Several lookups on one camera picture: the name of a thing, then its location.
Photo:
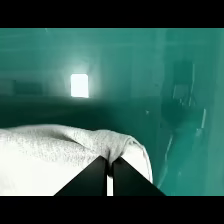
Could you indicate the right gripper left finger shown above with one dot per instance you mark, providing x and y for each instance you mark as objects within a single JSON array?
[{"x": 91, "y": 181}]

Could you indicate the white garment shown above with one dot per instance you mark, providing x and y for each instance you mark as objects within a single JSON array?
[{"x": 50, "y": 156}]

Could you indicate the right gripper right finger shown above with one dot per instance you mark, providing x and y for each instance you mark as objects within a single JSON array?
[{"x": 128, "y": 181}]

